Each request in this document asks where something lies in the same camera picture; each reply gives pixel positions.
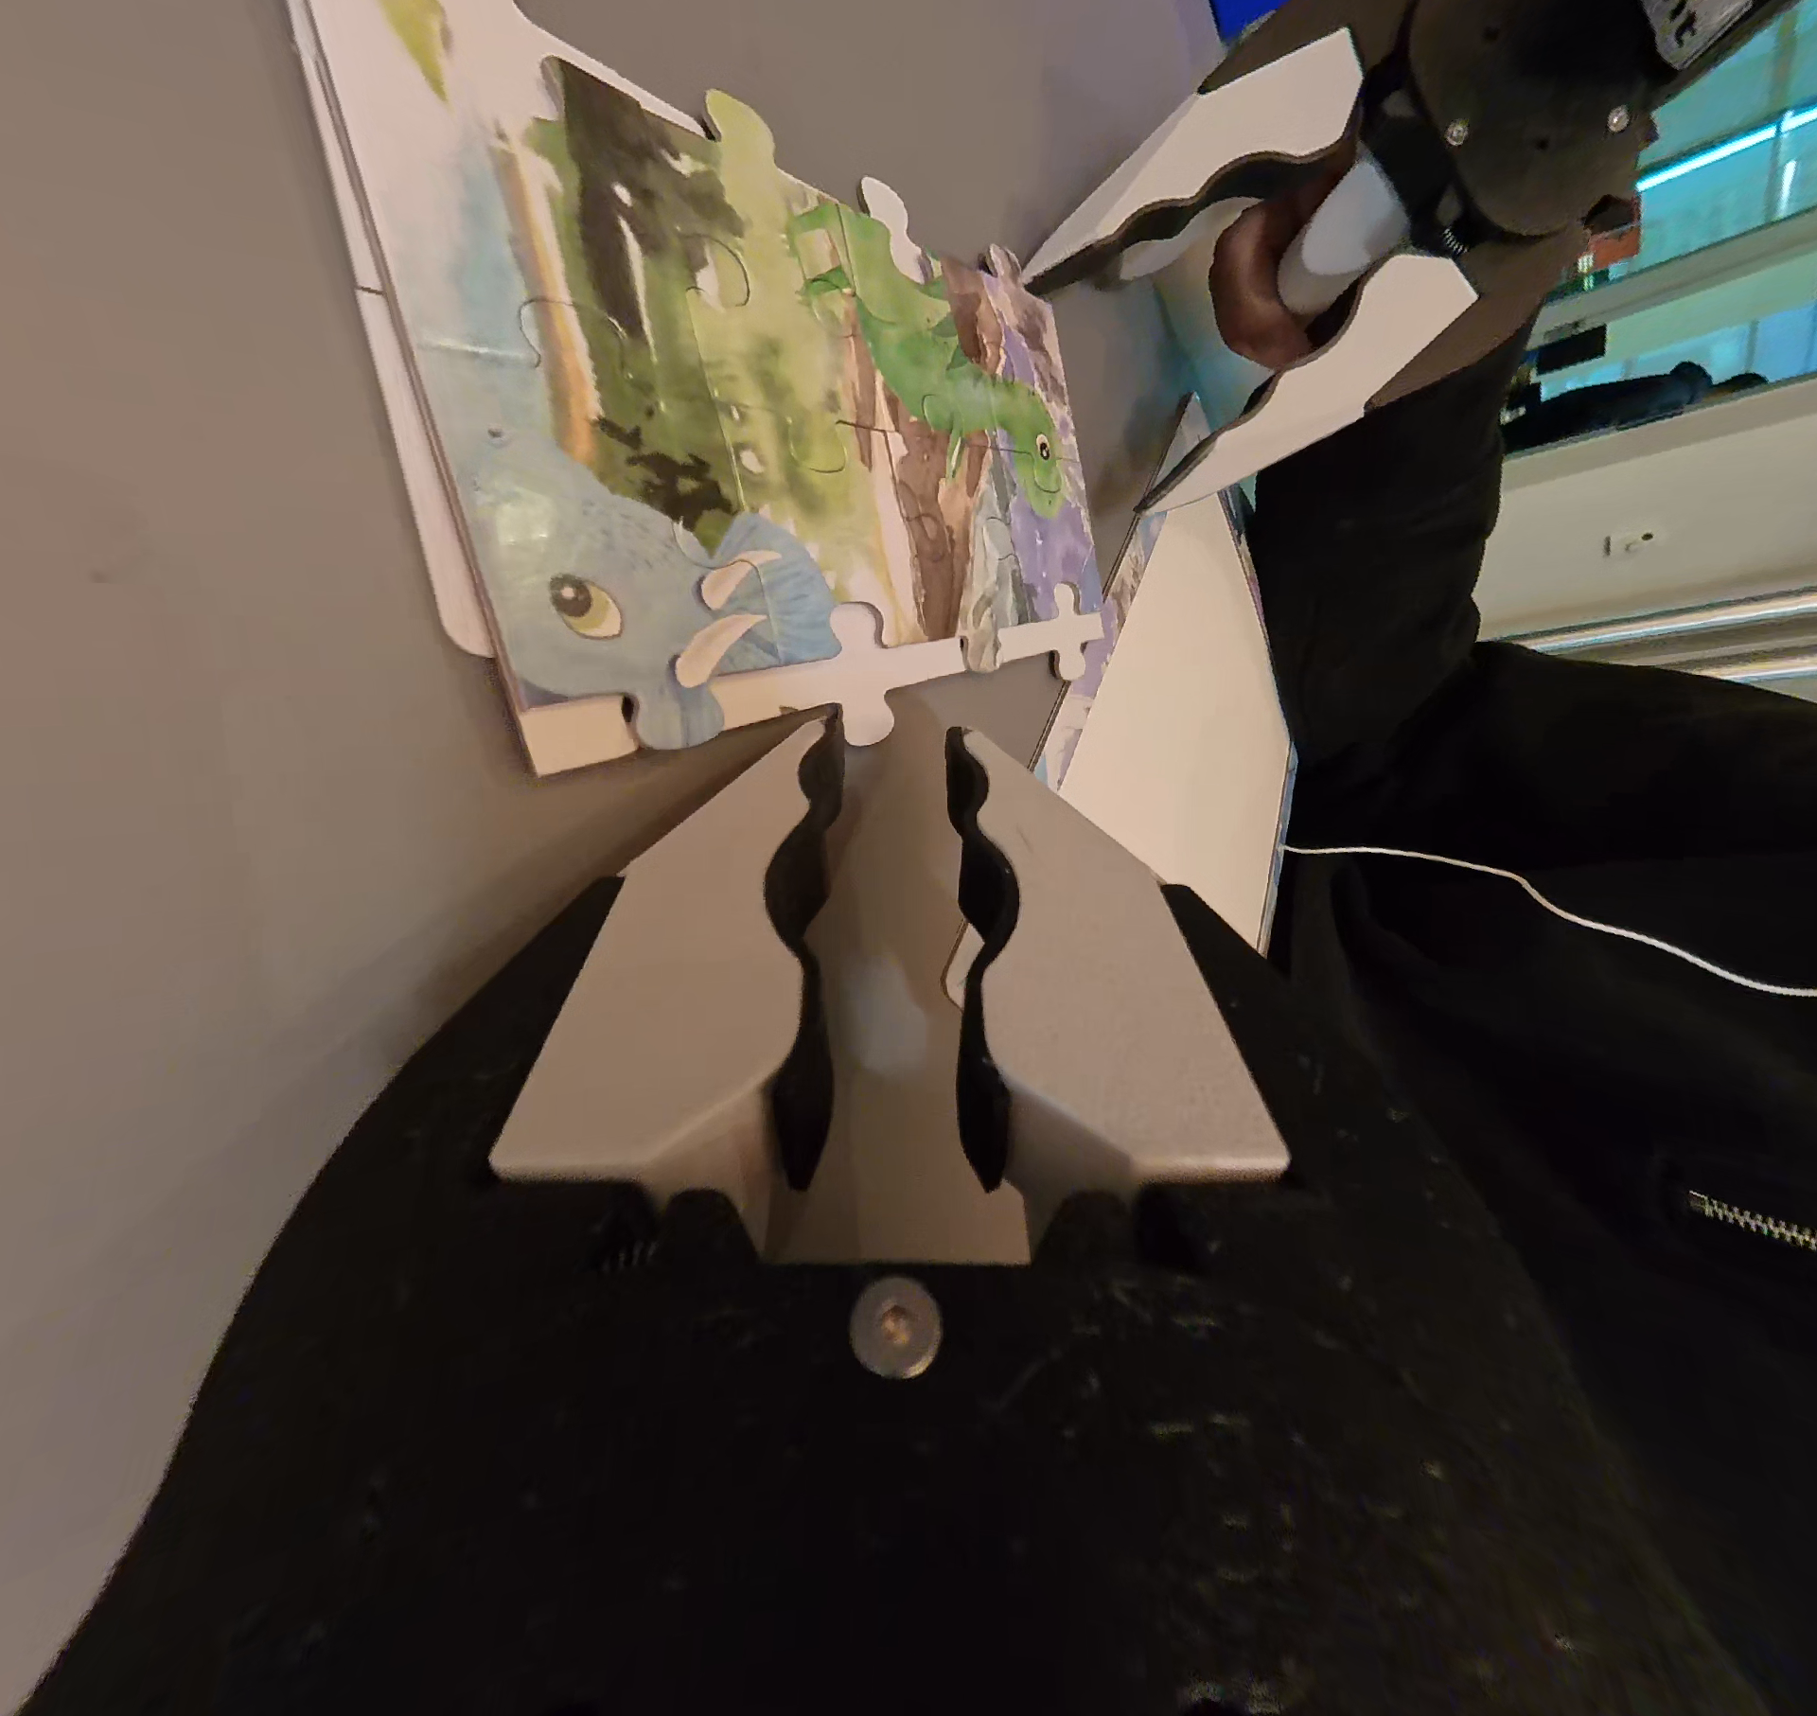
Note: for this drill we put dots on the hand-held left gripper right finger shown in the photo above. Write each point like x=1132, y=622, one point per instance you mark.
x=1136, y=1034

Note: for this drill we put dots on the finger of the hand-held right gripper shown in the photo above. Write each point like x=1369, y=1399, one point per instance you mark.
x=1363, y=338
x=1251, y=110

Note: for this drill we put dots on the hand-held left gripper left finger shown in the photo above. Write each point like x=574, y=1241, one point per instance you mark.
x=654, y=1034

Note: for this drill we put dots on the person's right forearm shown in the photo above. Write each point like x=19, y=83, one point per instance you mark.
x=1377, y=537

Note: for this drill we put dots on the person's right hand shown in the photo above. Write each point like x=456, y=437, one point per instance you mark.
x=1251, y=282

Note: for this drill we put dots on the white low cabinet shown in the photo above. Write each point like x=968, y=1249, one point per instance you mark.
x=1703, y=565

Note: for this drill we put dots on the person in black jacket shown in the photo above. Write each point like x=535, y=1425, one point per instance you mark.
x=1563, y=1105

